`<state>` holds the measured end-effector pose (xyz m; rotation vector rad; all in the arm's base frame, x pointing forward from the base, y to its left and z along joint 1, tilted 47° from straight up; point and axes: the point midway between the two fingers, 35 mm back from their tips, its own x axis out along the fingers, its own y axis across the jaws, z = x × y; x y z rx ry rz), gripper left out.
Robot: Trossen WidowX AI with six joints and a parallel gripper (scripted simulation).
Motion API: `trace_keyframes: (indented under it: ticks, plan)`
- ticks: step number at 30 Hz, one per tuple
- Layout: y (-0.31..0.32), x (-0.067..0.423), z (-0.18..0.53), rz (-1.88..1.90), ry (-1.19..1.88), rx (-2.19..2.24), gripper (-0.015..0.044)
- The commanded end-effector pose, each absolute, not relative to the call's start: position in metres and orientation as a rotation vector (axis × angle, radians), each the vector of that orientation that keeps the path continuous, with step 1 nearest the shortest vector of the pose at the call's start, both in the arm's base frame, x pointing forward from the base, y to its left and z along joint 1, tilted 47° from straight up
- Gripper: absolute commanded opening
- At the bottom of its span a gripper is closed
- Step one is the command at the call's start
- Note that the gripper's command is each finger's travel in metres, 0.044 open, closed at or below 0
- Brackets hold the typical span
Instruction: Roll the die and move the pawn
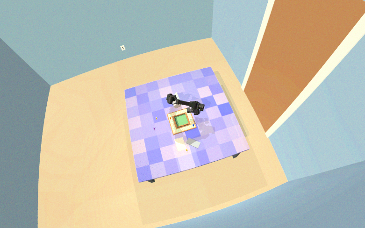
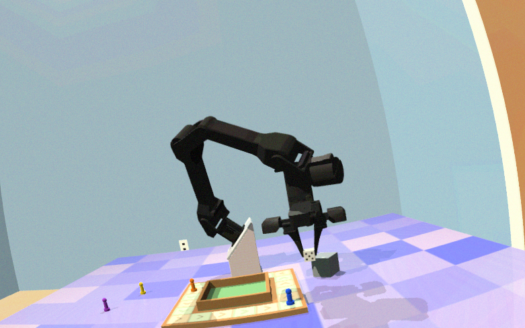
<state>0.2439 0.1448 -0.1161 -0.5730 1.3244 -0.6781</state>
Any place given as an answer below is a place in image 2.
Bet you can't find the white die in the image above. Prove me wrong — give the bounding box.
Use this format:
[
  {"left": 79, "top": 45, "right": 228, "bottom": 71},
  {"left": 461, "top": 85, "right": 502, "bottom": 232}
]
[{"left": 303, "top": 248, "right": 315, "bottom": 262}]

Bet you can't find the orange pawn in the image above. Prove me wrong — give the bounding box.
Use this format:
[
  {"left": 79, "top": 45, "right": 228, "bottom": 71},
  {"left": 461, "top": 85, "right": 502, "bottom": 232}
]
[{"left": 190, "top": 278, "right": 197, "bottom": 292}]

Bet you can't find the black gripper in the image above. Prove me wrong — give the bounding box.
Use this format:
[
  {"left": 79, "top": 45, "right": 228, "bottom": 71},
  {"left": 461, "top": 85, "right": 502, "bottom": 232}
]
[{"left": 261, "top": 188, "right": 347, "bottom": 257}]

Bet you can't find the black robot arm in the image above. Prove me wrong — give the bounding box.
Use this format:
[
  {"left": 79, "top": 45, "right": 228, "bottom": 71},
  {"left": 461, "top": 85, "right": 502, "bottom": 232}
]
[{"left": 170, "top": 116, "right": 344, "bottom": 247}]

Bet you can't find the purple game pawn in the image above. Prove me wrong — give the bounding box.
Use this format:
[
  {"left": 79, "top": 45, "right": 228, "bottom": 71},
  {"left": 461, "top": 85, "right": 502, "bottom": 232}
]
[{"left": 102, "top": 298, "right": 110, "bottom": 312}]

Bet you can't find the blue pawn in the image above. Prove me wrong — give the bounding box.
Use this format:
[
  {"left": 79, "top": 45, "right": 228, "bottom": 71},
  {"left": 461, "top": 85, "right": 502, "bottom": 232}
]
[{"left": 286, "top": 288, "right": 294, "bottom": 305}]

